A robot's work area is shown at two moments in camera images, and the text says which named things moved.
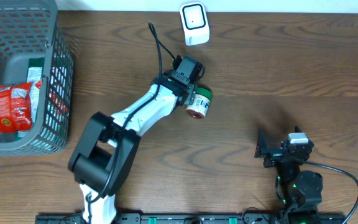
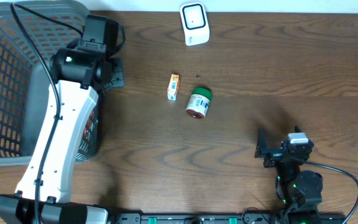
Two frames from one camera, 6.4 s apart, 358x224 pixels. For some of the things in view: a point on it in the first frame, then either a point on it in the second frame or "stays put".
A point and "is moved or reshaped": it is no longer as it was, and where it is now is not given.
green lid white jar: (201, 104) stays put
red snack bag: (14, 107) is moved or reshaped
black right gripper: (275, 155) stays put
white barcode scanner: (194, 22) stays put
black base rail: (250, 218) stays put
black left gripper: (169, 74) → (118, 66)
